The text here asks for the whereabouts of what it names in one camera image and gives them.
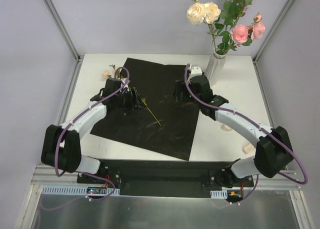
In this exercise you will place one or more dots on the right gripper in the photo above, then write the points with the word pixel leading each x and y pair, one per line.
pixel 179 91

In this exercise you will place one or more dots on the black wrapping paper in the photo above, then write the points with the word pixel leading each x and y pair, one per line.
pixel 166 127

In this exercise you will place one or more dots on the pink white flower bouquet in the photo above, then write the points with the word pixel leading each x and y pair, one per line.
pixel 117 74

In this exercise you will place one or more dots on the cream rose stem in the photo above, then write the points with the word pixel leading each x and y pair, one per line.
pixel 208 14

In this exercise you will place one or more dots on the pink rose stem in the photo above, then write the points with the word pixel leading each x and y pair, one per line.
pixel 241 35
pixel 234 35

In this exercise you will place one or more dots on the cream printed ribbon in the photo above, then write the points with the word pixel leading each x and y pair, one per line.
pixel 249 148

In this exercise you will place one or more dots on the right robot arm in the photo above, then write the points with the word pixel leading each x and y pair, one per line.
pixel 272 145

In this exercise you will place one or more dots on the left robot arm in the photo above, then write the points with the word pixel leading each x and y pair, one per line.
pixel 62 143

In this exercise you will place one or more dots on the white ribbed vase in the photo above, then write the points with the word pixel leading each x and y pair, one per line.
pixel 214 68

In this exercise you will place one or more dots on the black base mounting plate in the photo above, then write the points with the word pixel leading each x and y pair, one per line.
pixel 151 178

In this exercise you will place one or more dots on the left aluminium frame post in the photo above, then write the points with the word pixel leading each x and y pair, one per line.
pixel 62 29

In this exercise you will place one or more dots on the aluminium frame post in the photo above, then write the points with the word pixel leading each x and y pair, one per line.
pixel 62 29
pixel 285 9

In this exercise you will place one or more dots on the right white cable duct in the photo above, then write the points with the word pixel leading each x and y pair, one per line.
pixel 225 193

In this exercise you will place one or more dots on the white cable duct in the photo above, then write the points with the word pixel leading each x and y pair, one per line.
pixel 74 190
pixel 225 193

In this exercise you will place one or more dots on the front aluminium rail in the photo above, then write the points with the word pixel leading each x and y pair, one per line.
pixel 45 175

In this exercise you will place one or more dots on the left white cable duct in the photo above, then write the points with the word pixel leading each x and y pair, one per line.
pixel 74 190

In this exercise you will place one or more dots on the right aluminium frame post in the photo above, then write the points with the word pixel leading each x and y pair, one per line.
pixel 285 9

